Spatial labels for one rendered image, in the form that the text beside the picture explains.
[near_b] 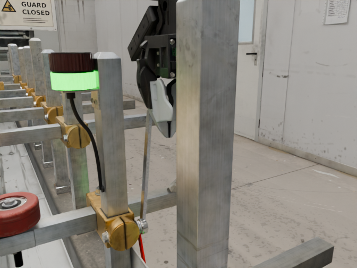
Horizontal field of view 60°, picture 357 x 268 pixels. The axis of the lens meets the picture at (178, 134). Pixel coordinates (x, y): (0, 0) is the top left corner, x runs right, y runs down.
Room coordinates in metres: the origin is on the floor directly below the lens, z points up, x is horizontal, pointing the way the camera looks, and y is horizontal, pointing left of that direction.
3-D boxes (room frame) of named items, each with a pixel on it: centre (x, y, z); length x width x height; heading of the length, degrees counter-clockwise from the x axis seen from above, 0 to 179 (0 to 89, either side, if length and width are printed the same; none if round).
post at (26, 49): (1.32, 0.62, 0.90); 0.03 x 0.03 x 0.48; 31
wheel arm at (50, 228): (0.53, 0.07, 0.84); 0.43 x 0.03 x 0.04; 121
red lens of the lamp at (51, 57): (0.44, 0.15, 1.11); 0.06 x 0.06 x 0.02
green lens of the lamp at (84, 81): (0.44, 0.15, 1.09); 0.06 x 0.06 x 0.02
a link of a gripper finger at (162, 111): (0.44, 0.02, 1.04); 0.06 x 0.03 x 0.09; 31
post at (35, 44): (1.11, 0.49, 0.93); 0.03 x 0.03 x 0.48; 31
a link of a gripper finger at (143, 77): (0.46, 0.04, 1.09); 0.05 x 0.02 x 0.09; 121
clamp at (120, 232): (0.48, 0.12, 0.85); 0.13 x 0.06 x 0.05; 31
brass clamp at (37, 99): (1.13, 0.50, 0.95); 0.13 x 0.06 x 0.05; 31
